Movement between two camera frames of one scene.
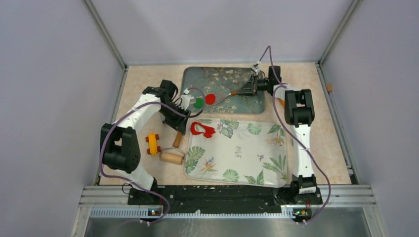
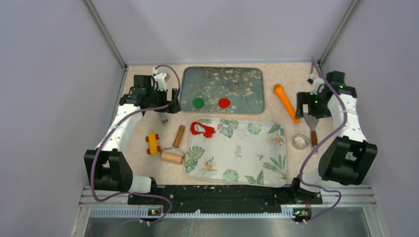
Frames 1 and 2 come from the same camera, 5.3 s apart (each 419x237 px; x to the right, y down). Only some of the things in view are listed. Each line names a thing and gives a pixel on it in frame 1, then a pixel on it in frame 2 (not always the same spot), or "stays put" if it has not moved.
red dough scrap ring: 209,131 stays put
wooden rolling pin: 173,158 stays put
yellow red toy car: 153,148 stays put
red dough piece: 210,98 -> 224,102
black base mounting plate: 223,200 stays put
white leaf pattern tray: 250,152 stays put
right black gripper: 252,85 -> 305,98
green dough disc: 199,102 stays put
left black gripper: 179,124 -> 173,107
